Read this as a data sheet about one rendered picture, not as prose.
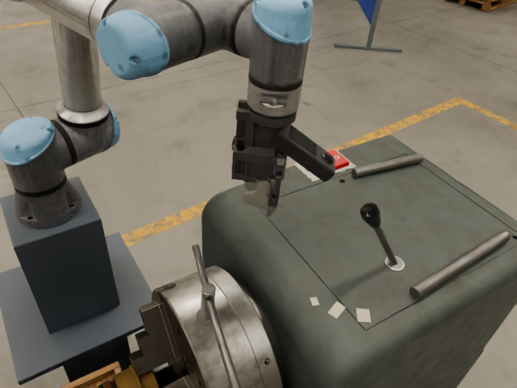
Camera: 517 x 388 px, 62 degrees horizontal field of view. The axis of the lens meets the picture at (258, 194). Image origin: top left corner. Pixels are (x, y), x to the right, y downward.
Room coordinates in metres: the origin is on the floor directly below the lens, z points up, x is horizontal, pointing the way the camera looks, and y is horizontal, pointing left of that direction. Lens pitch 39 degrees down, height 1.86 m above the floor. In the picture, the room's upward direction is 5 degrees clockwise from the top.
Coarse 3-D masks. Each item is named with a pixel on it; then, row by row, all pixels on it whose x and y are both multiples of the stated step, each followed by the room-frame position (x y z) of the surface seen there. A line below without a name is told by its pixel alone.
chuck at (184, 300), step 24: (192, 288) 0.49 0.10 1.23; (216, 288) 0.49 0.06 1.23; (168, 312) 0.45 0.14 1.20; (192, 312) 0.43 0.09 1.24; (192, 336) 0.39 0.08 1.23; (240, 336) 0.40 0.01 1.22; (192, 360) 0.37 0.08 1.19; (216, 360) 0.36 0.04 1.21; (240, 360) 0.37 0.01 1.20; (216, 384) 0.33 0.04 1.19; (240, 384) 0.34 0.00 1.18
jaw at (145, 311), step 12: (168, 288) 0.51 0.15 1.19; (156, 300) 0.49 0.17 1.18; (144, 312) 0.45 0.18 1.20; (156, 312) 0.46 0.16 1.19; (144, 324) 0.45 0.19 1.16; (156, 324) 0.44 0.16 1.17; (168, 324) 0.45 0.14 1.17; (144, 336) 0.42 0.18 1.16; (156, 336) 0.43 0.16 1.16; (168, 336) 0.44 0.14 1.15; (144, 348) 0.41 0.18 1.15; (156, 348) 0.41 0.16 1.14; (168, 348) 0.42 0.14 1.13; (132, 360) 0.39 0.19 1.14; (144, 360) 0.39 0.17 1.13; (156, 360) 0.40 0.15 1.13; (168, 360) 0.41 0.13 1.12; (144, 372) 0.38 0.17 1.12
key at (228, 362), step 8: (192, 248) 0.50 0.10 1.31; (200, 256) 0.49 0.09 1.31; (200, 264) 0.47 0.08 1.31; (200, 272) 0.46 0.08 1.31; (208, 304) 0.40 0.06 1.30; (208, 312) 0.39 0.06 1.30; (216, 312) 0.39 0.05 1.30; (216, 320) 0.37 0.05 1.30; (216, 328) 0.36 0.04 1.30; (216, 336) 0.35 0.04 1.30; (224, 336) 0.35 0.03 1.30; (224, 344) 0.33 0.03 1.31; (224, 352) 0.32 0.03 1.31; (224, 360) 0.31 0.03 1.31; (232, 368) 0.30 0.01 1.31; (232, 376) 0.28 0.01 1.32; (232, 384) 0.27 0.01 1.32
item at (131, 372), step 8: (128, 368) 0.39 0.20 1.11; (120, 376) 0.37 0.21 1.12; (128, 376) 0.37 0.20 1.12; (136, 376) 0.37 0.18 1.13; (144, 376) 0.38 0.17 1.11; (152, 376) 0.38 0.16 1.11; (104, 384) 0.36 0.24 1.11; (112, 384) 0.36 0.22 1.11; (120, 384) 0.35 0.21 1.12; (128, 384) 0.35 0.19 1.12; (136, 384) 0.36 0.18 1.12; (144, 384) 0.36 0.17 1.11; (152, 384) 0.37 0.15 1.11
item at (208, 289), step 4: (204, 284) 0.42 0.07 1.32; (208, 284) 0.42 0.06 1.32; (212, 284) 0.42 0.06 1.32; (204, 288) 0.42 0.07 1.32; (208, 288) 0.42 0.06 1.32; (212, 288) 0.42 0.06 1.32; (204, 292) 0.41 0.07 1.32; (208, 292) 0.41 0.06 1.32; (212, 292) 0.41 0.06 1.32; (204, 296) 0.41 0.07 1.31; (208, 296) 0.41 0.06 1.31; (212, 296) 0.41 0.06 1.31; (204, 300) 0.41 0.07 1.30; (204, 304) 0.41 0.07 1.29; (204, 308) 0.41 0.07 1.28; (204, 312) 0.41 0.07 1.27; (204, 316) 0.42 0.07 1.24; (208, 316) 0.42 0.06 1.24; (204, 320) 0.42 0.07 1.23
